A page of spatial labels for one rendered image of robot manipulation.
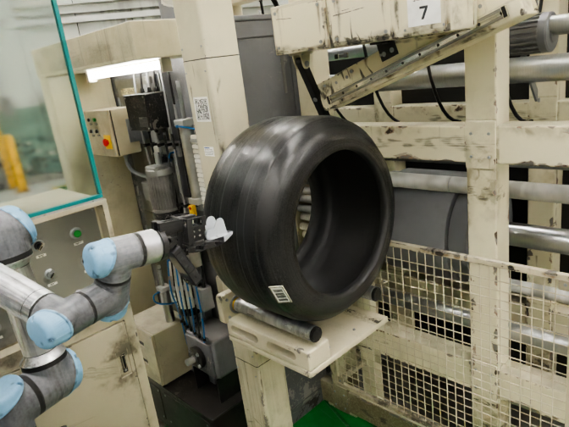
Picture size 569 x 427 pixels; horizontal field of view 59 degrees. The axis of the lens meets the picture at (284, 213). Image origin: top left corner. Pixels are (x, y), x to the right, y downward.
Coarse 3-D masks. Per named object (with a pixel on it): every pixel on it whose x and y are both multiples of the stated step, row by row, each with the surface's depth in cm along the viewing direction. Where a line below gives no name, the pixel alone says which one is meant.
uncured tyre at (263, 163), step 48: (240, 144) 135; (288, 144) 125; (336, 144) 132; (240, 192) 126; (288, 192) 122; (336, 192) 173; (384, 192) 150; (240, 240) 125; (288, 240) 123; (336, 240) 173; (384, 240) 153; (240, 288) 136; (288, 288) 127; (336, 288) 159
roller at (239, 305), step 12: (240, 300) 160; (240, 312) 159; (252, 312) 154; (264, 312) 151; (276, 324) 147; (288, 324) 143; (300, 324) 141; (312, 324) 140; (300, 336) 141; (312, 336) 137
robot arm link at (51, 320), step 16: (0, 272) 106; (16, 272) 108; (0, 288) 103; (16, 288) 102; (32, 288) 102; (0, 304) 103; (16, 304) 101; (32, 304) 99; (48, 304) 99; (64, 304) 99; (80, 304) 101; (32, 320) 96; (48, 320) 95; (64, 320) 97; (80, 320) 100; (96, 320) 104; (32, 336) 97; (48, 336) 95; (64, 336) 97
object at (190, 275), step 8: (176, 248) 114; (168, 256) 116; (176, 256) 114; (184, 256) 115; (176, 264) 117; (184, 264) 115; (192, 264) 117; (184, 272) 117; (192, 272) 117; (192, 280) 117; (200, 280) 119
